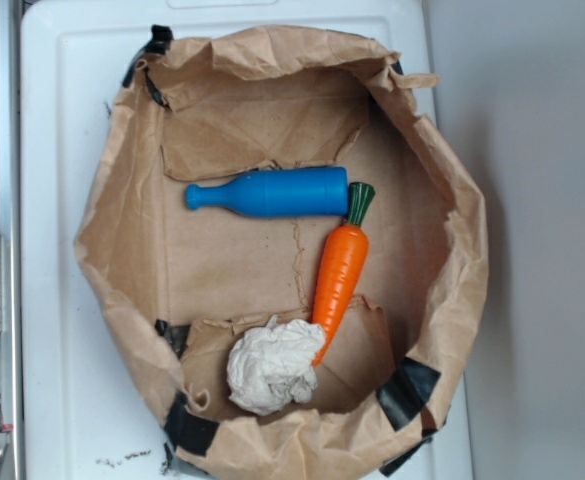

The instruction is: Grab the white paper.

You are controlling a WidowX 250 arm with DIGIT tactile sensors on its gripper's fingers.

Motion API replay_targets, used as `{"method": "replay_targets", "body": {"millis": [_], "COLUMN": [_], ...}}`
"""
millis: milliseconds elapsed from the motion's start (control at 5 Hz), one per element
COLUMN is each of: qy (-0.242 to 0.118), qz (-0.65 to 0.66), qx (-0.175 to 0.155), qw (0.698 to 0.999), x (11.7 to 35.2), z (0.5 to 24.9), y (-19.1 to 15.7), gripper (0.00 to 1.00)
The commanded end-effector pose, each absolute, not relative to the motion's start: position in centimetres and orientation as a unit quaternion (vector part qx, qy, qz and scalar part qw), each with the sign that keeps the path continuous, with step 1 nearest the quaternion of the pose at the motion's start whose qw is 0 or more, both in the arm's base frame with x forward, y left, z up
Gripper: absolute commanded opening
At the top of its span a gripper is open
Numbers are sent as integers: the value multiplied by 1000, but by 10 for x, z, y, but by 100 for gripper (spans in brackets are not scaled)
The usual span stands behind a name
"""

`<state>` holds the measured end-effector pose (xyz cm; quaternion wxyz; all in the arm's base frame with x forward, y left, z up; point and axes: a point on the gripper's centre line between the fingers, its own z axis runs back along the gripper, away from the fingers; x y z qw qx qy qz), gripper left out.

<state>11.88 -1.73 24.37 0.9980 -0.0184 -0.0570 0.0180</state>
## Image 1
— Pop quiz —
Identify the metal frame rail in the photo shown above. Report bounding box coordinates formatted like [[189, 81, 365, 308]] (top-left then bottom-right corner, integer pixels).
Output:
[[0, 1, 25, 479]]

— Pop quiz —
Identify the orange toy carrot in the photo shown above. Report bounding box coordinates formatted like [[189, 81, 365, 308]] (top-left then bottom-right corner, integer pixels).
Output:
[[311, 182, 375, 366]]

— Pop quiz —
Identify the white paper ball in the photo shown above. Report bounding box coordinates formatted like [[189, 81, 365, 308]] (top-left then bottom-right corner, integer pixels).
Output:
[[226, 315, 326, 416]]

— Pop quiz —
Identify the blue toy bottle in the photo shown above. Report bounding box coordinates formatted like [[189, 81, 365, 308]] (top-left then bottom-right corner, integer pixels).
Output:
[[185, 167, 348, 218]]

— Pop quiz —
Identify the brown paper bag liner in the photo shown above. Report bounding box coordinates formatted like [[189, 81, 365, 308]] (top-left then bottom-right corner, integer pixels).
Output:
[[75, 26, 488, 479]]

